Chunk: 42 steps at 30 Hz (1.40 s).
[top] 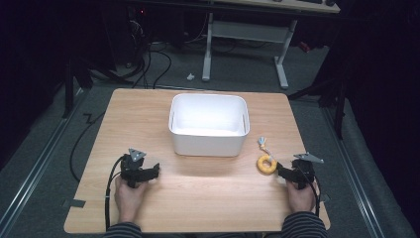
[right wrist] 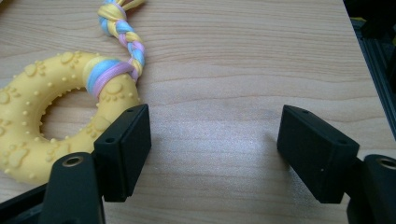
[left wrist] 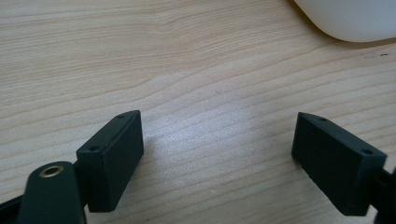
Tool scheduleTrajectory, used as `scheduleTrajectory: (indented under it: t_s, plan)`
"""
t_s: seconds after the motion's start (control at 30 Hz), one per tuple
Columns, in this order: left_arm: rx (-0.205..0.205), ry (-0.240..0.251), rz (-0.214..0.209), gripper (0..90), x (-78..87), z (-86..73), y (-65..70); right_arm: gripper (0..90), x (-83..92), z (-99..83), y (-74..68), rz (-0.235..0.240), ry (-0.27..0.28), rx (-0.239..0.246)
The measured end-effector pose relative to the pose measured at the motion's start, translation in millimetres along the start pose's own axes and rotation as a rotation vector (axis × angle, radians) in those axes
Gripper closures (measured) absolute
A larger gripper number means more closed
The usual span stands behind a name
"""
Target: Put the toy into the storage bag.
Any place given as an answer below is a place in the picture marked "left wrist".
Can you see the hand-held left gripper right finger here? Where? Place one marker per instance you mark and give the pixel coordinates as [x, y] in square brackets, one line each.
[336, 165]

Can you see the white plastic container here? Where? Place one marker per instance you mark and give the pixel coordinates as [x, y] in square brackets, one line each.
[351, 17]

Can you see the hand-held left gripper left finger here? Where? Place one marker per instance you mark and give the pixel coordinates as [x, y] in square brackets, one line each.
[109, 165]

